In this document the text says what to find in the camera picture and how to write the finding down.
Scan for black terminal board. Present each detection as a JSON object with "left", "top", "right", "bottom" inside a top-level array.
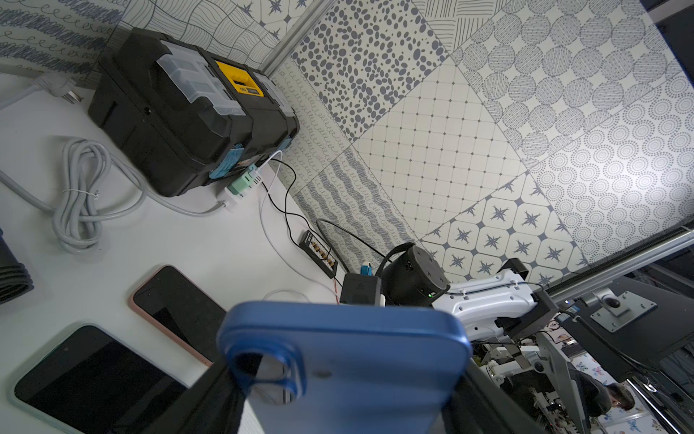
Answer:
[{"left": 299, "top": 231, "right": 339, "bottom": 278}]

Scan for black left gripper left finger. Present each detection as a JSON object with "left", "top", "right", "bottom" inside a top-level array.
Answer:
[{"left": 144, "top": 357, "right": 246, "bottom": 434}]

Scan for black yellow toolbox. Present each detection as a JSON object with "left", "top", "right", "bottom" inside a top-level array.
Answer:
[{"left": 89, "top": 29, "right": 300, "bottom": 197}]

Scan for green charger plugs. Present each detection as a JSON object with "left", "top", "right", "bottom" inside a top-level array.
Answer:
[{"left": 227, "top": 164, "right": 260, "bottom": 196}]

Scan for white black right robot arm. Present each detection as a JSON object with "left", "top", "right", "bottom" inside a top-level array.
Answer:
[{"left": 374, "top": 242, "right": 558, "bottom": 342}]

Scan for grey-green case phone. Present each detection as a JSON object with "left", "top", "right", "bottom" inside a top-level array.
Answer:
[{"left": 9, "top": 324, "right": 187, "bottom": 434}]

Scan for coiled grey power cable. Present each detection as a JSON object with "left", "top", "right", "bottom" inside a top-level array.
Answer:
[{"left": 0, "top": 69, "right": 229, "bottom": 255}]

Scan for blue phone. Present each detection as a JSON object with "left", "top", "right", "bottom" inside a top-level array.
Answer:
[{"left": 217, "top": 301, "right": 472, "bottom": 433}]

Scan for white power strip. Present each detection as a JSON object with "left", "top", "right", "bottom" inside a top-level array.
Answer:
[{"left": 216, "top": 170, "right": 262, "bottom": 212}]

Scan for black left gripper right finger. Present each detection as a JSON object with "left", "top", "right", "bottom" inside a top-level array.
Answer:
[{"left": 441, "top": 362, "right": 544, "bottom": 434}]

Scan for pink case phone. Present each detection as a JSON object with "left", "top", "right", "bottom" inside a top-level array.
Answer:
[{"left": 128, "top": 265, "right": 226, "bottom": 366}]

